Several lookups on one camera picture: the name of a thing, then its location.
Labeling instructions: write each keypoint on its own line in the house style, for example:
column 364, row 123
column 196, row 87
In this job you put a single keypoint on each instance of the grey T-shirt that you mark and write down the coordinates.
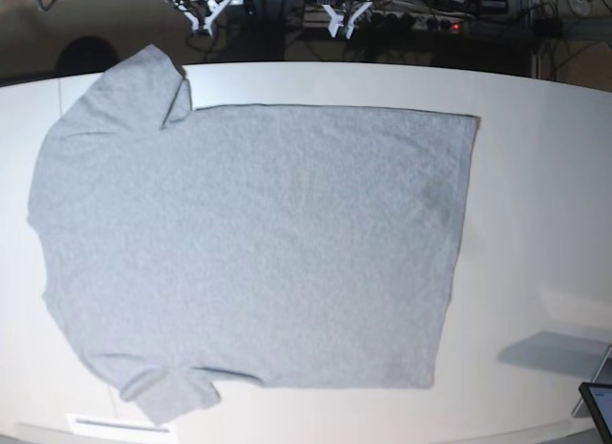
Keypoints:
column 289, row 246

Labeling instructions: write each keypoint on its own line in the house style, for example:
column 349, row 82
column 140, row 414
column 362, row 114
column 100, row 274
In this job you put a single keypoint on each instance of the white label strip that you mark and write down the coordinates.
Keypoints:
column 118, row 429

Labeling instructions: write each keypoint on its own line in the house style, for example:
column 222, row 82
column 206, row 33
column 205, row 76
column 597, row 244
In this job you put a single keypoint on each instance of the black tablet screen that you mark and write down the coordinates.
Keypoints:
column 597, row 398

